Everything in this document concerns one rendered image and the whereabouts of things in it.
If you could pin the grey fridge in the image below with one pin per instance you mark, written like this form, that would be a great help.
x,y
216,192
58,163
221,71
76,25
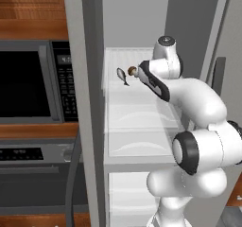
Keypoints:
x,y
135,22

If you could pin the black and grey microwave oven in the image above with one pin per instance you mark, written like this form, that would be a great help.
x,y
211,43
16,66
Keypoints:
x,y
64,79

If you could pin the grey fish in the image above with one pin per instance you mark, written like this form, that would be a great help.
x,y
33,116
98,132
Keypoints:
x,y
121,74

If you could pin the grey fridge door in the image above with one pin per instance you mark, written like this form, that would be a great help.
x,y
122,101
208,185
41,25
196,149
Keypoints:
x,y
231,63
77,79

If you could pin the white fridge drawer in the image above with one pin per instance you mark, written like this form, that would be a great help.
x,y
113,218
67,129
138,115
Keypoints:
x,y
129,199
138,145

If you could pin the wooden drawer front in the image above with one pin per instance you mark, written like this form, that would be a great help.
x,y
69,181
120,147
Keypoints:
x,y
38,220

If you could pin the brown mushroom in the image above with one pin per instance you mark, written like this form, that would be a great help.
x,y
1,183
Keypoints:
x,y
132,70

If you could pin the black microwave door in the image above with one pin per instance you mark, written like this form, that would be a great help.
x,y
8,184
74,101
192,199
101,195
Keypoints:
x,y
22,82

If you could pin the wooden cupboard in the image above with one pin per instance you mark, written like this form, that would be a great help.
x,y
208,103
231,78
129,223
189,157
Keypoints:
x,y
236,193
31,10

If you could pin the white fridge shelf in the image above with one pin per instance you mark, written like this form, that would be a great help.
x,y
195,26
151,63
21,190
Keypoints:
x,y
135,108

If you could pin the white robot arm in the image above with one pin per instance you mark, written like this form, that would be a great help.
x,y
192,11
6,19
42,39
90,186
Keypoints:
x,y
201,104

